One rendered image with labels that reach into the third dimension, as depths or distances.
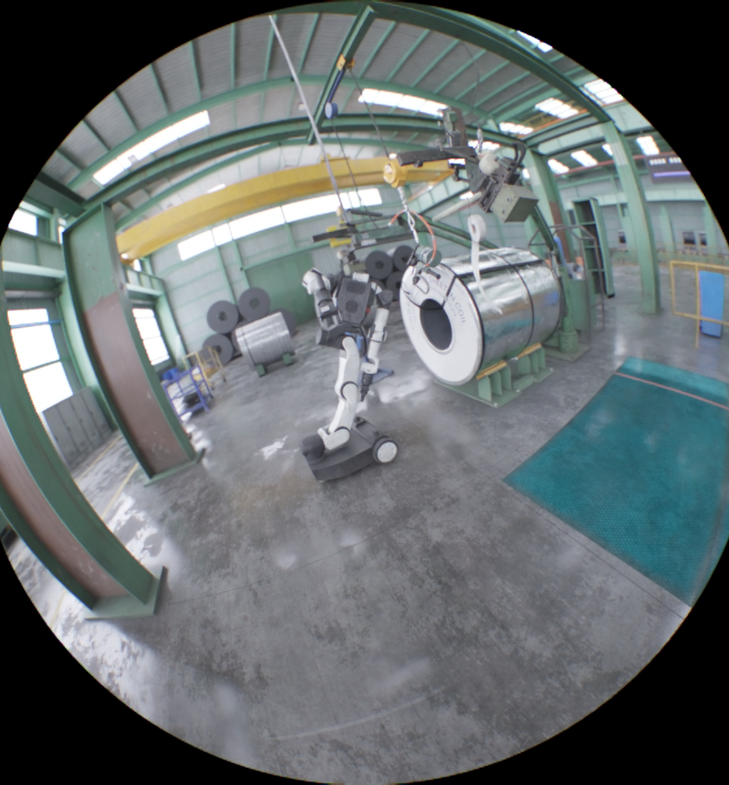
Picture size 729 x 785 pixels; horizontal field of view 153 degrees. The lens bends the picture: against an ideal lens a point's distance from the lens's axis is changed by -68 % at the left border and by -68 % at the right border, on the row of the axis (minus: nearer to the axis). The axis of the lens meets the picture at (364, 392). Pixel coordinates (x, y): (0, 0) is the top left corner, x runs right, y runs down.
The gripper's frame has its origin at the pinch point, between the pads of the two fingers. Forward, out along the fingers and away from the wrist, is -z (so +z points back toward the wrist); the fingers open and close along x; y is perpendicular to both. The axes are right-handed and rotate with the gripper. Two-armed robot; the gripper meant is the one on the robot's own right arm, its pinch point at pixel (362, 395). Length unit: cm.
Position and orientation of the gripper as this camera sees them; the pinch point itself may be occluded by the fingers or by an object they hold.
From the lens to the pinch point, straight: 213.1
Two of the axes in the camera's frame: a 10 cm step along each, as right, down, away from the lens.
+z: 2.2, -9.2, -3.3
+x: 0.3, -3.3, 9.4
